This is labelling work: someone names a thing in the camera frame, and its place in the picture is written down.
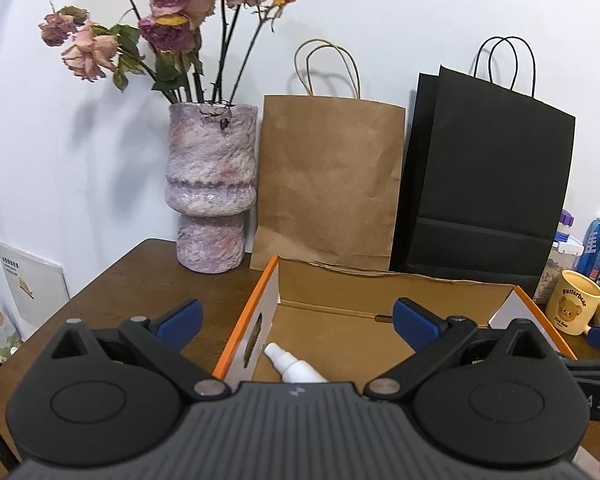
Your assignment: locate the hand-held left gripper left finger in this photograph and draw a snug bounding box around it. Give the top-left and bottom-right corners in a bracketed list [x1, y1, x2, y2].
[50, 298, 231, 403]

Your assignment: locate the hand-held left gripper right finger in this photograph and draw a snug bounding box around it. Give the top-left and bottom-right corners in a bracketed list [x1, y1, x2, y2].
[362, 298, 548, 403]

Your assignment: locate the red cardboard box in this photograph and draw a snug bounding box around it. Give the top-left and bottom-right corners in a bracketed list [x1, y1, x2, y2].
[212, 255, 578, 386]

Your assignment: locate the white spray bottle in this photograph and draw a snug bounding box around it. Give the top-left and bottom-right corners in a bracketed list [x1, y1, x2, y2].
[264, 342, 329, 384]

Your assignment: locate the yellow bear mug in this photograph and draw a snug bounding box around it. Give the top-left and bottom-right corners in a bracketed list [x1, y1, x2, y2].
[546, 270, 600, 336]

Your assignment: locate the clear food storage container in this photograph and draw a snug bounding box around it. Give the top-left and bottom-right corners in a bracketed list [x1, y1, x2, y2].
[537, 240, 585, 306]

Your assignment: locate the blue soda can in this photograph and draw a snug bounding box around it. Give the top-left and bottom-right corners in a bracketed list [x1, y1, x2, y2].
[576, 218, 600, 283]

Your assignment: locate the purple lid jar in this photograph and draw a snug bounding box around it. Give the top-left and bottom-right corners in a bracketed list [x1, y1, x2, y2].
[557, 210, 576, 246]

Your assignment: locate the pink ceramic vase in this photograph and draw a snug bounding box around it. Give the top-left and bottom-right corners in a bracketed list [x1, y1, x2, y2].
[165, 102, 259, 275]

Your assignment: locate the white flat carton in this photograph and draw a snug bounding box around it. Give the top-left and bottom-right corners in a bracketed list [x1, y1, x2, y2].
[0, 240, 71, 326]

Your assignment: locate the brown paper bag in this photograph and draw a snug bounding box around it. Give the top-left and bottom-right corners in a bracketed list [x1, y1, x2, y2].
[250, 38, 407, 273]

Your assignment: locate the black paper bag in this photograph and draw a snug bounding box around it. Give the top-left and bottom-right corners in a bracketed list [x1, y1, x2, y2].
[389, 36, 577, 301]

